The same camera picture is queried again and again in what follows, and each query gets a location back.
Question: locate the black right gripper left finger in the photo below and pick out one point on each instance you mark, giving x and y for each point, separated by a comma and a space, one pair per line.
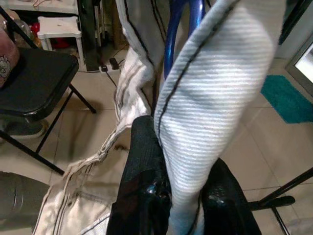
141, 166

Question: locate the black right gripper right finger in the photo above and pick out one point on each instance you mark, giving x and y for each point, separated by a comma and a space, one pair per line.
225, 203

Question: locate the teal floor mat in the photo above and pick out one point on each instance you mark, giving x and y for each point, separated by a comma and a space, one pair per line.
286, 100

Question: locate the pinkish flower print object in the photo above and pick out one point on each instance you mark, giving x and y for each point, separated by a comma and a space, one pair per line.
8, 49

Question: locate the blue clothes hanger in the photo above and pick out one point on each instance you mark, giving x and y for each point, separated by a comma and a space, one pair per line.
171, 36

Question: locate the cream garment dark seams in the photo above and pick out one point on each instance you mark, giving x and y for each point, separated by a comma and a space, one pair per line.
215, 98

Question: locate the glass door grey frame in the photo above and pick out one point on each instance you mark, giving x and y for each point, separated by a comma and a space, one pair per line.
305, 58

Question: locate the grey round floor base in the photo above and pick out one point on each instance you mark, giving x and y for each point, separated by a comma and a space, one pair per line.
27, 129

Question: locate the white power strip black plugs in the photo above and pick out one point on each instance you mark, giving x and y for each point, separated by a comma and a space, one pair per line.
110, 64

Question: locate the black clothes rack silver rail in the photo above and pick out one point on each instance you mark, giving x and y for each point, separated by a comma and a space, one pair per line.
274, 202

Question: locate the red plastic basin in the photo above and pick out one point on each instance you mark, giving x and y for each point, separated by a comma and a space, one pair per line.
58, 44

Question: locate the black folding chair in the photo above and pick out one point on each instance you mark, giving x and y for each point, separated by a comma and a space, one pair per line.
36, 80

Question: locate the white plastic stool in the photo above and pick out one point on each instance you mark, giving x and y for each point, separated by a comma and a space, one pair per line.
58, 25

